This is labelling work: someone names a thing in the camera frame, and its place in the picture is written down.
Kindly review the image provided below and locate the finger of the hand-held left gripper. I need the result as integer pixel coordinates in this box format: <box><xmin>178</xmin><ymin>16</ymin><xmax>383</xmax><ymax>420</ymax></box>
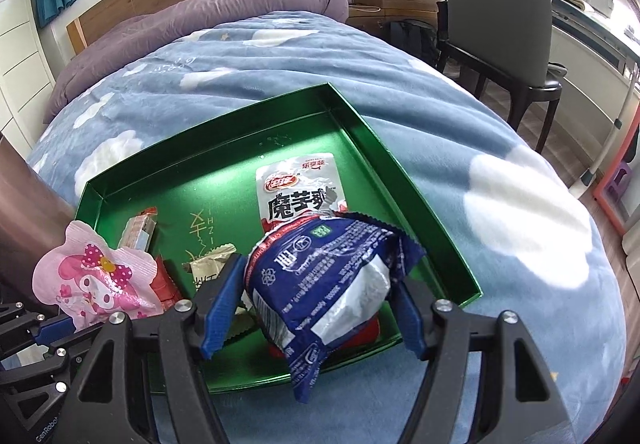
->
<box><xmin>0</xmin><ymin>303</ymin><xmax>76</xmax><ymax>342</ymax></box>
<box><xmin>0</xmin><ymin>341</ymin><xmax>78</xmax><ymax>444</ymax></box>

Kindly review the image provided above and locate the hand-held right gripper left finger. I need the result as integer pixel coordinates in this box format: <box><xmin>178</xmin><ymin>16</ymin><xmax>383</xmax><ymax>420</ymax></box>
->
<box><xmin>60</xmin><ymin>253</ymin><xmax>247</xmax><ymax>444</ymax></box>

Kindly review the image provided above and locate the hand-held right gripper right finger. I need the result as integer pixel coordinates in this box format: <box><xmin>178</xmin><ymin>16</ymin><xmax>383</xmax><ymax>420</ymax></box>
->
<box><xmin>397</xmin><ymin>277</ymin><xmax>576</xmax><ymax>444</ymax></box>

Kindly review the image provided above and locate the beige snack packet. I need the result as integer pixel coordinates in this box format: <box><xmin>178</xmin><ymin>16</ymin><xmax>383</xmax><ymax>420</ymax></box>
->
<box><xmin>182</xmin><ymin>244</ymin><xmax>261</xmax><ymax>345</ymax></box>

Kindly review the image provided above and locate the pink cartoon snack packet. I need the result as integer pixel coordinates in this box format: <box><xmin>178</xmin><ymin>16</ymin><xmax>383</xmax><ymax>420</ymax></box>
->
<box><xmin>32</xmin><ymin>220</ymin><xmax>165</xmax><ymax>331</ymax></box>

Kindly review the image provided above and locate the blue and white snack packet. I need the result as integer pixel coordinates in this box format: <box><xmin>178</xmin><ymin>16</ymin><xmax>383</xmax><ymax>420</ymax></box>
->
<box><xmin>243</xmin><ymin>211</ymin><xmax>427</xmax><ymax>405</ymax></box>

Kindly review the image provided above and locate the orange and white snack packet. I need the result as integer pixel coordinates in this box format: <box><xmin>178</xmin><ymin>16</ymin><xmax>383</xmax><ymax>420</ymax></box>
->
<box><xmin>118</xmin><ymin>207</ymin><xmax>159</xmax><ymax>252</ymax></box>

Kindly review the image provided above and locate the green tray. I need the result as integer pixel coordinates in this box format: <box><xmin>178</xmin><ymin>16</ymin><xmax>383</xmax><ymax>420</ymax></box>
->
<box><xmin>75</xmin><ymin>82</ymin><xmax>483</xmax><ymax>395</ymax></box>

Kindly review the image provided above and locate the white and red snack packet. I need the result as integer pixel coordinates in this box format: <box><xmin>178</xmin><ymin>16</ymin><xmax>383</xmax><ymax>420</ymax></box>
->
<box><xmin>255</xmin><ymin>153</ymin><xmax>348</xmax><ymax>236</ymax></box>

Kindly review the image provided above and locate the blue cloud print blanket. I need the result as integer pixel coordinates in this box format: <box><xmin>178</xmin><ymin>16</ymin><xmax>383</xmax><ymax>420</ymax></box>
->
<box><xmin>25</xmin><ymin>9</ymin><xmax>628</xmax><ymax>444</ymax></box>

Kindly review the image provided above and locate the purple stool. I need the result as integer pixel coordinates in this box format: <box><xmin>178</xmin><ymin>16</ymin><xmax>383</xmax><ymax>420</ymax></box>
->
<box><xmin>606</xmin><ymin>163</ymin><xmax>635</xmax><ymax>214</ymax></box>

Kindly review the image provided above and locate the white wardrobe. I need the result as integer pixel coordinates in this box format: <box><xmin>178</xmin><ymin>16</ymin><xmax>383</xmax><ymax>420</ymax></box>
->
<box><xmin>0</xmin><ymin>0</ymin><xmax>57</xmax><ymax>150</ymax></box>

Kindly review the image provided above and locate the white metal pole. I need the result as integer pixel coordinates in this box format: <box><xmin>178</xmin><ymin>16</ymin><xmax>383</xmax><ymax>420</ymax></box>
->
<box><xmin>570</xmin><ymin>69</ymin><xmax>640</xmax><ymax>198</ymax></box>

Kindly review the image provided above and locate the black backpack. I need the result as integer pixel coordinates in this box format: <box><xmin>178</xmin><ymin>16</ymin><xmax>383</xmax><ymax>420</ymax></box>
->
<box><xmin>387</xmin><ymin>19</ymin><xmax>442</xmax><ymax>68</ymax></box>

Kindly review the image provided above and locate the grey chair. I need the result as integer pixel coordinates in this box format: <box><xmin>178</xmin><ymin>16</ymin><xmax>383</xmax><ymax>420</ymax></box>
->
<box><xmin>437</xmin><ymin>0</ymin><xmax>563</xmax><ymax>140</ymax></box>

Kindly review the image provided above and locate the white desk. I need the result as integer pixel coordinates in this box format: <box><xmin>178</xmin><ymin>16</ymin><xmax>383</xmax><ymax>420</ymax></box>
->
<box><xmin>547</xmin><ymin>0</ymin><xmax>640</xmax><ymax>90</ymax></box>

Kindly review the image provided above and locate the pink rack frame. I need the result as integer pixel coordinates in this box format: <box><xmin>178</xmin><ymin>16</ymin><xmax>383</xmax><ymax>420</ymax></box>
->
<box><xmin>594</xmin><ymin>109</ymin><xmax>640</xmax><ymax>231</ymax></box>

